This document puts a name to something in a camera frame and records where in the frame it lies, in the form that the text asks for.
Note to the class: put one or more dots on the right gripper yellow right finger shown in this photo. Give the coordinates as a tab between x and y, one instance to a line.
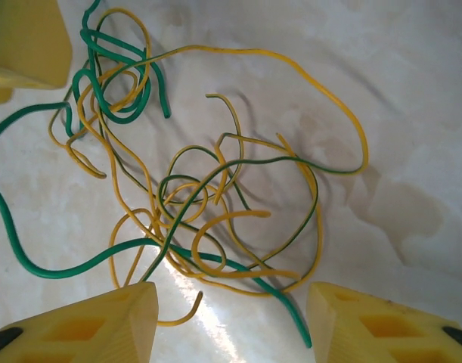
366	325

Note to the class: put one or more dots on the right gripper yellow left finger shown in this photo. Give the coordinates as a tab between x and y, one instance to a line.
102	325

